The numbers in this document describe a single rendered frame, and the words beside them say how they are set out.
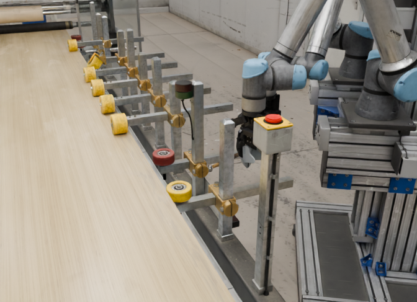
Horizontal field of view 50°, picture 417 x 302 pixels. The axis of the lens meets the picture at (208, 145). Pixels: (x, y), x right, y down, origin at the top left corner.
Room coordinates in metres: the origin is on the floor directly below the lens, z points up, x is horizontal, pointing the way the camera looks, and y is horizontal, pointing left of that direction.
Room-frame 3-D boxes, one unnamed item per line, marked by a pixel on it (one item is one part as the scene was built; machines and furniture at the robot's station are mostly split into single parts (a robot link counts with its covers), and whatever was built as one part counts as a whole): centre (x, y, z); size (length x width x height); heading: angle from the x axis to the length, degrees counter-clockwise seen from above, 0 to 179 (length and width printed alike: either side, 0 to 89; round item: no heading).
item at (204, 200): (1.28, -0.09, 0.83); 0.43 x 0.03 x 0.04; 112
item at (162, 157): (1.45, 0.16, 0.85); 0.08 x 0.08 x 0.11
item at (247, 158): (1.29, -0.13, 0.96); 0.06 x 0.03 x 0.09; 42
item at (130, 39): (2.38, 0.42, 0.93); 0.03 x 0.03 x 0.48; 22
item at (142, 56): (2.15, 0.32, 0.86); 0.03 x 0.03 x 0.48; 22
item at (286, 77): (1.34, -0.24, 1.22); 0.11 x 0.11 x 0.08; 8
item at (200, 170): (1.47, 0.05, 0.85); 0.13 x 0.06 x 0.05; 22
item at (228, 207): (1.24, -0.05, 0.84); 0.13 x 0.06 x 0.05; 22
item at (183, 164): (1.52, -0.02, 0.84); 0.43 x 0.03 x 0.04; 112
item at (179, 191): (1.21, 0.09, 0.85); 0.08 x 0.08 x 0.11
